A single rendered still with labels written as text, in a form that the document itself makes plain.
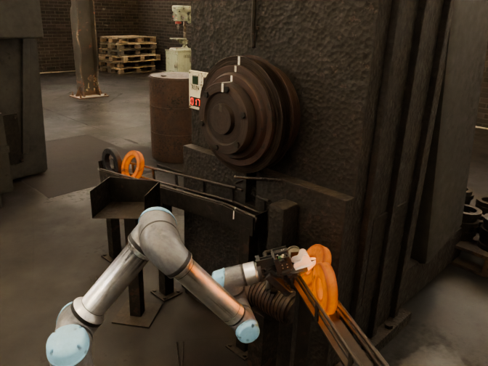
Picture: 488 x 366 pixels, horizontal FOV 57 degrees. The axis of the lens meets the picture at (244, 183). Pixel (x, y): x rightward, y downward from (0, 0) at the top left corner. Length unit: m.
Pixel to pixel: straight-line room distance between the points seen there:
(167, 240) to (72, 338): 0.40
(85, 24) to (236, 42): 6.83
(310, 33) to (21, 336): 1.93
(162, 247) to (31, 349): 1.29
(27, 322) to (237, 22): 1.79
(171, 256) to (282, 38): 0.98
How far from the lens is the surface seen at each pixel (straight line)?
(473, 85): 2.55
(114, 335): 2.44
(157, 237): 1.31
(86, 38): 8.76
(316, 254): 1.56
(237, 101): 1.71
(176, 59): 10.02
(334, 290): 1.38
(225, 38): 2.08
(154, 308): 2.57
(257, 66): 1.74
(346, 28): 1.69
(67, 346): 1.45
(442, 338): 2.63
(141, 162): 2.61
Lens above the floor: 1.50
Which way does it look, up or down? 20 degrees down
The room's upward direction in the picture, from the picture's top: 2 degrees clockwise
